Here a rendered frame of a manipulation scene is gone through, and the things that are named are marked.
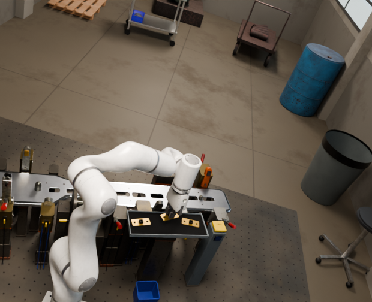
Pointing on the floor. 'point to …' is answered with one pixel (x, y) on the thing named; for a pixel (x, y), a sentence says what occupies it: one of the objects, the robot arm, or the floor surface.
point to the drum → (311, 79)
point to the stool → (369, 225)
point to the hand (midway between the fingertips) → (171, 212)
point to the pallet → (78, 6)
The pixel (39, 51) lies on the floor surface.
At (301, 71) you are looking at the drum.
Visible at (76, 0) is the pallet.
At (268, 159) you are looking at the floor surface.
